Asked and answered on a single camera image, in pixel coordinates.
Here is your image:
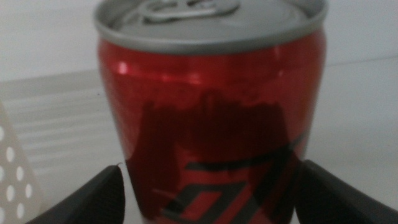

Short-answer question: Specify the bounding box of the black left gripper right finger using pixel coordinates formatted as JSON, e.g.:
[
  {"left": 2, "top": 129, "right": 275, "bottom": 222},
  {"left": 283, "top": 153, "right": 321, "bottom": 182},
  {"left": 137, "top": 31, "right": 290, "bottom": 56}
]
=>
[{"left": 294, "top": 159, "right": 398, "bottom": 224}]

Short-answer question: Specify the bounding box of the red cola can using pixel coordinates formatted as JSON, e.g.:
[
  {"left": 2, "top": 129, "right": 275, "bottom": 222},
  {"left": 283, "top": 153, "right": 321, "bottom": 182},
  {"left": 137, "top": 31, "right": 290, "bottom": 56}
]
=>
[{"left": 93, "top": 0, "right": 329, "bottom": 224}]

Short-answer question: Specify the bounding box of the white perforated plastic basket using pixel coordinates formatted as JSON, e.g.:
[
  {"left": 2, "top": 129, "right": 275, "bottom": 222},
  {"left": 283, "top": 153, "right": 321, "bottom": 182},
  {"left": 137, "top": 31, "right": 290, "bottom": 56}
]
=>
[{"left": 0, "top": 101, "right": 44, "bottom": 224}]

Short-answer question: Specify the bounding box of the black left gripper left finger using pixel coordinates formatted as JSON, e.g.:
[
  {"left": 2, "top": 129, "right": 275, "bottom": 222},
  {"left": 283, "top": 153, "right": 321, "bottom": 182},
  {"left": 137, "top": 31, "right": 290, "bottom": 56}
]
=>
[{"left": 26, "top": 164, "right": 126, "bottom": 224}]

